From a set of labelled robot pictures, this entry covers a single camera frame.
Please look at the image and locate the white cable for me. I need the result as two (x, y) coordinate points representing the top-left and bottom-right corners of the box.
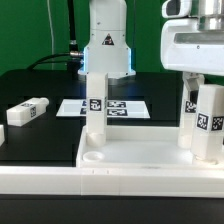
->
(46, 0), (56, 70)

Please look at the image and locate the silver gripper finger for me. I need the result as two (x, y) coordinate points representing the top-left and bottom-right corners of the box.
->
(184, 72), (204, 100)

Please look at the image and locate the white desk top tray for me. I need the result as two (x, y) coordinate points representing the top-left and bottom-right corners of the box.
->
(76, 125), (224, 169)

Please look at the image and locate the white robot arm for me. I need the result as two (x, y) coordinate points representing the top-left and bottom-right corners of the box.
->
(78, 0), (224, 90)

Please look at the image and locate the white fiducial marker sheet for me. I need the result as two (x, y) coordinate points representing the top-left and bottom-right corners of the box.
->
(56, 99), (150, 119)

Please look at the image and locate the white block left edge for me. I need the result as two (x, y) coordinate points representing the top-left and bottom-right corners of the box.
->
(0, 125), (5, 146)

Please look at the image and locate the white front fence bar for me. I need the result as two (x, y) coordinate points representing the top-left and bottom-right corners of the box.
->
(0, 166), (224, 198)

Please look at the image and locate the black cable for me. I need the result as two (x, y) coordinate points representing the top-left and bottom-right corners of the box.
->
(27, 50), (85, 70)

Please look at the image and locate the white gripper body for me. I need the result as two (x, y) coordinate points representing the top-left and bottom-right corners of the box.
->
(160, 19), (224, 76)

